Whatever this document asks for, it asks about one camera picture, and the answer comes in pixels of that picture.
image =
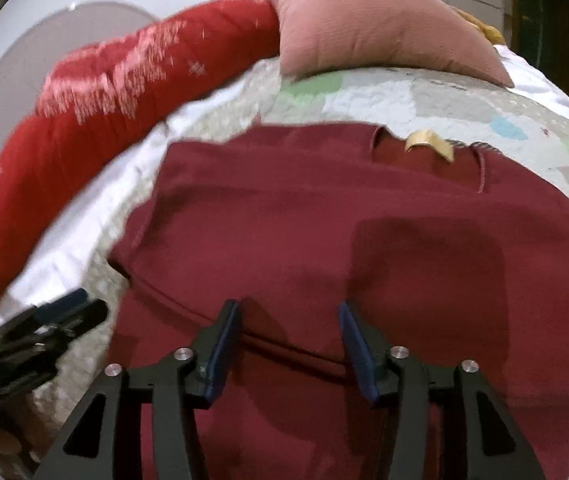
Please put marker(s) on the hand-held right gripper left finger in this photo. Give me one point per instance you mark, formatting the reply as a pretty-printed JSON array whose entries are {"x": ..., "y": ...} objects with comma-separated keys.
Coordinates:
[{"x": 220, "y": 350}]

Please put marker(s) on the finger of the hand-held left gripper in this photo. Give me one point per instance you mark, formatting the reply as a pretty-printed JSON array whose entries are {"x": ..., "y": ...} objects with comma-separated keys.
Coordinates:
[
  {"x": 62, "y": 304},
  {"x": 84, "y": 315}
]

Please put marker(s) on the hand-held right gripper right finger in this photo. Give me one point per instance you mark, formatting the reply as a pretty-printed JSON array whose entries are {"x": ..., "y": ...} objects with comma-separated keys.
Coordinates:
[{"x": 359, "y": 355}]

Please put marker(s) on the dark red shirt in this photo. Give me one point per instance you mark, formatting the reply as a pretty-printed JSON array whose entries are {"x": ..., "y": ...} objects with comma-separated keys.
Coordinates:
[{"x": 339, "y": 240}]

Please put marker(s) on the white bed sheet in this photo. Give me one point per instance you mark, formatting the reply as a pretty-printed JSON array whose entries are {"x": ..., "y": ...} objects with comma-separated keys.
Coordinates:
[{"x": 89, "y": 210}]

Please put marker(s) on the red floral quilt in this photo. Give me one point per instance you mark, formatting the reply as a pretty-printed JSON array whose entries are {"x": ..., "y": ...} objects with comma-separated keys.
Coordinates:
[{"x": 89, "y": 130}]

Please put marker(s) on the patchwork heart bedspread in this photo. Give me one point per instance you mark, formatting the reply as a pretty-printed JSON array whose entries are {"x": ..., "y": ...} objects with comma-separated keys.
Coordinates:
[{"x": 464, "y": 100}]

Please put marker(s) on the pink pillow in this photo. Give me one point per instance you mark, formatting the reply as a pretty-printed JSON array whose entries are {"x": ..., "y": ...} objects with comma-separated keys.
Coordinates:
[{"x": 379, "y": 25}]

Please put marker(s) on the yellow cloth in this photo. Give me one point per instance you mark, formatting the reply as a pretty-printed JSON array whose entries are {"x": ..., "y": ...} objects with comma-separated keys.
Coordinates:
[{"x": 484, "y": 27}]

